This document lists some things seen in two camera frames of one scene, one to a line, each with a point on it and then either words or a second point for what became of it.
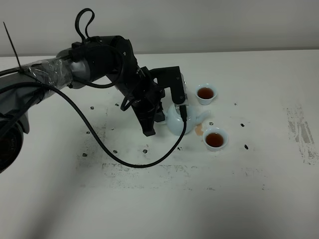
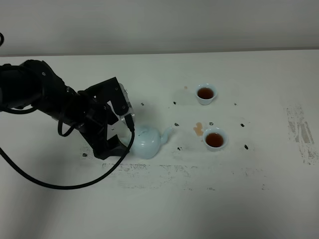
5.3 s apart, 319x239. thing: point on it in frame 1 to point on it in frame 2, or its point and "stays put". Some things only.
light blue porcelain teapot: [174, 120] to [147, 140]
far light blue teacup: [205, 92] stays put
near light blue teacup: [215, 138] stays put
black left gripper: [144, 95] to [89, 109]
